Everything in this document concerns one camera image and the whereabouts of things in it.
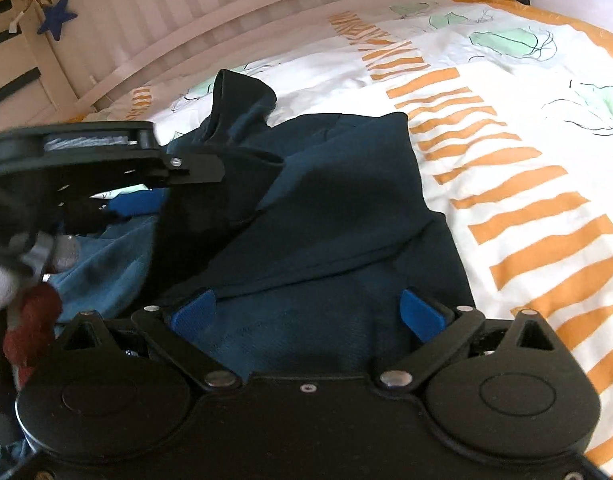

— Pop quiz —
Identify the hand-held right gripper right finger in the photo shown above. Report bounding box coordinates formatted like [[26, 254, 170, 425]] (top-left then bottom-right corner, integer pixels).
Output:
[[374, 287, 570, 392]]

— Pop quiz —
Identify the person's left hand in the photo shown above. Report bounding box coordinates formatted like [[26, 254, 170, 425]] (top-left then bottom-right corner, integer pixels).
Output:
[[0, 232, 82, 311]]

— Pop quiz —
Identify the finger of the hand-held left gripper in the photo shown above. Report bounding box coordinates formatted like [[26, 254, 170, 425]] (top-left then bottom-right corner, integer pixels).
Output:
[[163, 151, 227, 188], [65, 189, 169, 234]]

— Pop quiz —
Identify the white orange printed blanket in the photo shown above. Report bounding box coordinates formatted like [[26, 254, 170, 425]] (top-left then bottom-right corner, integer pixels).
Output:
[[76, 0, 613, 480]]

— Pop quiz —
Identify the blue star decoration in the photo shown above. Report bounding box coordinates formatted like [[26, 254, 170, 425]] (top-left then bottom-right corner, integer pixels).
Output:
[[38, 0, 78, 42]]

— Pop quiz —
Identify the white slatted bed frame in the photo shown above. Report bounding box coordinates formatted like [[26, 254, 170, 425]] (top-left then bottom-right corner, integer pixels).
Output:
[[0, 0, 613, 126]]

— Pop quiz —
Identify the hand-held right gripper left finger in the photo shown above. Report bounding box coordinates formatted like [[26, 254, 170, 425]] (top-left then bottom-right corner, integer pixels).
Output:
[[60, 289, 242, 392]]

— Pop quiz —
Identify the dark blue garment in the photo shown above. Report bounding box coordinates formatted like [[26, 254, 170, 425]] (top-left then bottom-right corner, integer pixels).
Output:
[[46, 69, 476, 382]]

